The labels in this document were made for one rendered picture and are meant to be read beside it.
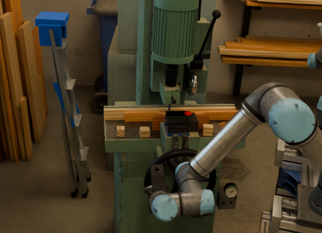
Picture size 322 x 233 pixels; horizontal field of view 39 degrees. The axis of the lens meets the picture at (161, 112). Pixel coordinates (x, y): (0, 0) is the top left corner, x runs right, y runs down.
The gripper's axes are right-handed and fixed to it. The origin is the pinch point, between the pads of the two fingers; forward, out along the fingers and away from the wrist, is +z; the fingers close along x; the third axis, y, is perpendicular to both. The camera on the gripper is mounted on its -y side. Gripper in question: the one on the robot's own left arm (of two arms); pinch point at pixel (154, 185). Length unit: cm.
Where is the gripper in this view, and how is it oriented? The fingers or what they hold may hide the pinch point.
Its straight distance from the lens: 172.8
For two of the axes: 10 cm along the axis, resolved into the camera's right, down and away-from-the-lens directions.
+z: -1.0, 0.2, 9.9
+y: 0.8, 10.0, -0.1
